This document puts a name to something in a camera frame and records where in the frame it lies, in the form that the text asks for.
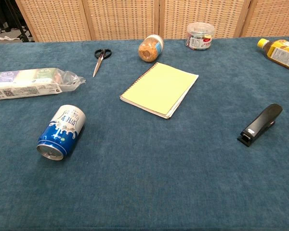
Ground tissue multipack in plastic wrap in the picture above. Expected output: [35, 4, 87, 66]
[0, 67, 86, 102]

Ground yellow spiral notebook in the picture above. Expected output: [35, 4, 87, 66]
[119, 62, 199, 120]

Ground glass jar with brown contents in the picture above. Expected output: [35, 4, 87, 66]
[138, 34, 165, 63]

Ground black stapler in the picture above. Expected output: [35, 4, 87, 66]
[237, 103, 283, 147]

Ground woven rattan folding screen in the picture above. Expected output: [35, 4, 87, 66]
[14, 0, 289, 43]

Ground yellow-capped tea bottle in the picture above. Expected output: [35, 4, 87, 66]
[257, 38, 289, 74]

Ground blue tablecloth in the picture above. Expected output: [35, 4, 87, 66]
[0, 36, 289, 231]

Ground clear tub of binder clips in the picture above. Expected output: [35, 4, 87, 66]
[185, 22, 215, 51]

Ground blue and white can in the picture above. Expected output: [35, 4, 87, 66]
[36, 104, 86, 161]

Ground black-handled scissors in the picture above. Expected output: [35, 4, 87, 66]
[92, 48, 113, 78]

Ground black tripod stand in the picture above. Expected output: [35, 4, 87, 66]
[3, 0, 36, 43]

